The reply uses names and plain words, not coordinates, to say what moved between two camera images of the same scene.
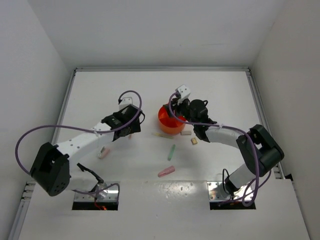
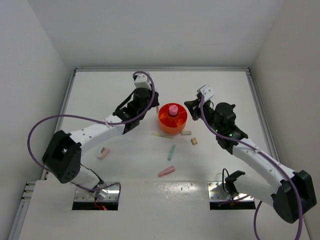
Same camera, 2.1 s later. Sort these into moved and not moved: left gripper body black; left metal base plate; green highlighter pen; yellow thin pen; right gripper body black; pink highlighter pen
Moved: right gripper body black; left gripper body black
Not moved: green highlighter pen; left metal base plate; yellow thin pen; pink highlighter pen
